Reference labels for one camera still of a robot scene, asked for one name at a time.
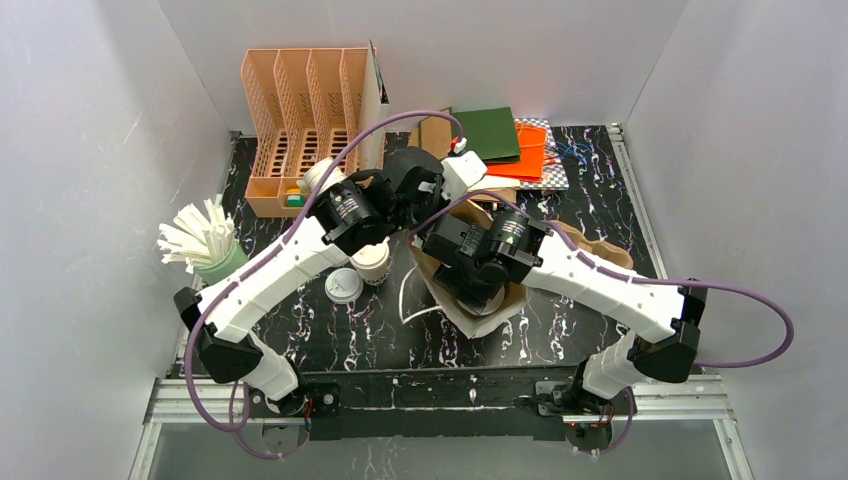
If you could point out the white folder in organizer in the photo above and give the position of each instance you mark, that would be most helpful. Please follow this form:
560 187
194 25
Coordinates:
374 108

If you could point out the green paper cup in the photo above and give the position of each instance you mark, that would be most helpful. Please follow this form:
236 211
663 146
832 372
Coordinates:
486 308

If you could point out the stack of paper cups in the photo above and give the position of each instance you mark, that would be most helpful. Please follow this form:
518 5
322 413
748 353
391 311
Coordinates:
320 176

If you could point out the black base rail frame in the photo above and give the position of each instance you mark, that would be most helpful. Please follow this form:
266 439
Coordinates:
463 423

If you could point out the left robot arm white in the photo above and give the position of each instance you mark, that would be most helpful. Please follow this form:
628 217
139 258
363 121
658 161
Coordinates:
347 213

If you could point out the white paper bag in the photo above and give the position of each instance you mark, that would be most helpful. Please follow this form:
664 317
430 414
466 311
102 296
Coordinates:
494 183

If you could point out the tan paper bag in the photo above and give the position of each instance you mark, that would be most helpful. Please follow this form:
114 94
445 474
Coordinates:
526 243

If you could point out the single white lid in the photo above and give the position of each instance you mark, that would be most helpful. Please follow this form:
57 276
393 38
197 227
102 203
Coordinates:
372 257

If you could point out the green cup holder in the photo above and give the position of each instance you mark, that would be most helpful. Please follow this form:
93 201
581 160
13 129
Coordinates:
230 263

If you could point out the orange paper bag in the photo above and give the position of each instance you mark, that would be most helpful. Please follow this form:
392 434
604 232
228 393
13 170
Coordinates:
523 156

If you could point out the cardboard two-cup carrier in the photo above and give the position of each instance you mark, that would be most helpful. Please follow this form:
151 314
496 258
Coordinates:
602 249

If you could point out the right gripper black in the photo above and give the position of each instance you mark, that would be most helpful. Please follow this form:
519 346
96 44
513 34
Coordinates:
441 242

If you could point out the white wrapped straws bundle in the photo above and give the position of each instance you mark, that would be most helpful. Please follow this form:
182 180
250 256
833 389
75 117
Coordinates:
197 237

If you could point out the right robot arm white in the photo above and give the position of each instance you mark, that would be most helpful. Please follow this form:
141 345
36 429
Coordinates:
662 320

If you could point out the pink desk file organizer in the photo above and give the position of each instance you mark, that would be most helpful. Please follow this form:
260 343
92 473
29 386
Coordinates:
305 106

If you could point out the single paper cup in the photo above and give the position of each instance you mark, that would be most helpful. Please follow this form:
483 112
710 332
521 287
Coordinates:
374 277

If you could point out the loose white lid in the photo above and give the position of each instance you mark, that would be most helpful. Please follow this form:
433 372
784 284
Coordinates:
343 286

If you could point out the brown kraft paper bag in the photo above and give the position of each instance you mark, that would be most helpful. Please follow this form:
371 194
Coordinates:
435 135

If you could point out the dark green paper bag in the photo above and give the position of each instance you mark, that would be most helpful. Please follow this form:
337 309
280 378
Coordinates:
490 133

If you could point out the green yellow small item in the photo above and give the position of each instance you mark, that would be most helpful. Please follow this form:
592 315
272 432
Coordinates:
295 198

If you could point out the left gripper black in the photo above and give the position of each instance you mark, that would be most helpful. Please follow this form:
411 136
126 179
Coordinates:
419 183

